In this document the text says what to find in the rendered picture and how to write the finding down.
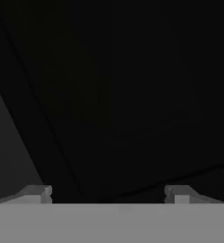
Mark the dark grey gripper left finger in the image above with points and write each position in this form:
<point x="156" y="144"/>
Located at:
<point x="34" y="193"/>

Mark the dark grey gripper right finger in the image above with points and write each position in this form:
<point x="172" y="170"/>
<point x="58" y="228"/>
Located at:
<point x="183" y="195"/>

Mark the black microwave oven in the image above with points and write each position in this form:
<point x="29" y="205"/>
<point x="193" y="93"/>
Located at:
<point x="123" y="95"/>

